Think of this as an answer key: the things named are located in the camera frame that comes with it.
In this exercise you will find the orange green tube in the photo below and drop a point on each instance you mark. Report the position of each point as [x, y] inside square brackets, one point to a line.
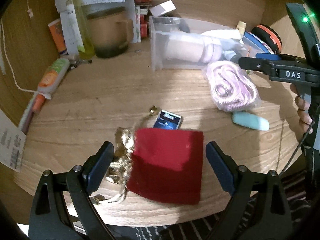
[50, 82]

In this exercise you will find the cream lotion bottle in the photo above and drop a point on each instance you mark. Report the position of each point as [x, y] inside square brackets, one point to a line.
[241, 27]

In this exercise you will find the white drawstring cloth pouch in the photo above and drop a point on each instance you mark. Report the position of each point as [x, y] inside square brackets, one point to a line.
[227, 37]

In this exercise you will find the blue patchwork zip pouch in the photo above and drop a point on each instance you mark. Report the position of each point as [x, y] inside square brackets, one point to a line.
[256, 42]

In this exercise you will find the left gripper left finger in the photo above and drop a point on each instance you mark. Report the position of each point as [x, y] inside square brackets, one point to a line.
[49, 217]

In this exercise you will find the green tinted clear bottle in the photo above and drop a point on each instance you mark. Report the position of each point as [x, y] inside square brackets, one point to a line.
[77, 22]

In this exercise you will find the blue card pack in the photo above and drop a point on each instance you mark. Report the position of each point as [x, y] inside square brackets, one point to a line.
[167, 120]

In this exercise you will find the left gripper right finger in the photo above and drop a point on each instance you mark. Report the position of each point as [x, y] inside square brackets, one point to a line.
[271, 216]

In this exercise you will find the brown ceramic mug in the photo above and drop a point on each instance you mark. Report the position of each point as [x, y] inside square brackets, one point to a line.
[111, 31]

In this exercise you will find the person's right hand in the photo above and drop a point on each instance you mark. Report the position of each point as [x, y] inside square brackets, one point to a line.
[303, 107]

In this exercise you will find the orange booklet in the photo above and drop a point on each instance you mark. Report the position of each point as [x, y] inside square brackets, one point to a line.
[55, 29]

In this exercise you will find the pink white small box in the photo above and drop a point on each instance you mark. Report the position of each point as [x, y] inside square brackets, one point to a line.
[163, 8]

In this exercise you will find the frosted round cosmetic jar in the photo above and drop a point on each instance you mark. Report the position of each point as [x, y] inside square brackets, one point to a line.
[193, 48]

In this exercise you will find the clear plastic storage bin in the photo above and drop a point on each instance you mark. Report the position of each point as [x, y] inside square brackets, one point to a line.
[162, 27]

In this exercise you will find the red velvet pouch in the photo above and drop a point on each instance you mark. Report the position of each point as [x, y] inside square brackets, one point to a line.
[167, 165]

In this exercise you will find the gold chain tassel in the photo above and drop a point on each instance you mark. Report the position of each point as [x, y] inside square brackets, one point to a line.
[120, 167]

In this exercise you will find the black orange round case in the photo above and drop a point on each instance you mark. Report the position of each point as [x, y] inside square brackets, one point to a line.
[269, 36]

